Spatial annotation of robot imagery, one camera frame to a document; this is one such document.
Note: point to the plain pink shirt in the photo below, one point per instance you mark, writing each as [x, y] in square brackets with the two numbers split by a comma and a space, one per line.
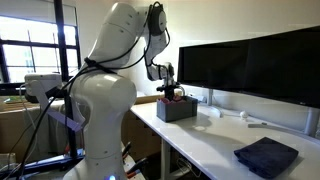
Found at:
[175, 99]

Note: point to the dark navy shirt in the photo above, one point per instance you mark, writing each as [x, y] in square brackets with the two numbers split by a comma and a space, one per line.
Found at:
[266, 157]

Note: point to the silver monitor stand base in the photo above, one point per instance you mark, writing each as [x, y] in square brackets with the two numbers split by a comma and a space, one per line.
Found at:
[209, 104]

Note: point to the brown cardboard box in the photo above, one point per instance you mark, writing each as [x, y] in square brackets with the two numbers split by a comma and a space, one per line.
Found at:
[144, 141]

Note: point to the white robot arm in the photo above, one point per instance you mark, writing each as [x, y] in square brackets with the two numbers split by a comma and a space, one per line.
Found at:
[108, 95]

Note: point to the small white figurine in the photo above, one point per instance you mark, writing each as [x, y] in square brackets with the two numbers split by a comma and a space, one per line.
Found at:
[244, 114]

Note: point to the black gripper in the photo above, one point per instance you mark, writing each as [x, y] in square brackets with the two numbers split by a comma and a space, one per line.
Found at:
[168, 87]

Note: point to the white camera on stand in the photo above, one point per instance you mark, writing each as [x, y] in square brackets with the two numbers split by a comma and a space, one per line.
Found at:
[40, 88]

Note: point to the large black monitor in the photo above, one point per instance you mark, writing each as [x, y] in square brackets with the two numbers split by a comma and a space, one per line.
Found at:
[285, 67]

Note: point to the dark grey fabric box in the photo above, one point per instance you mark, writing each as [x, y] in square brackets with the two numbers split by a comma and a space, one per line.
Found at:
[169, 111]

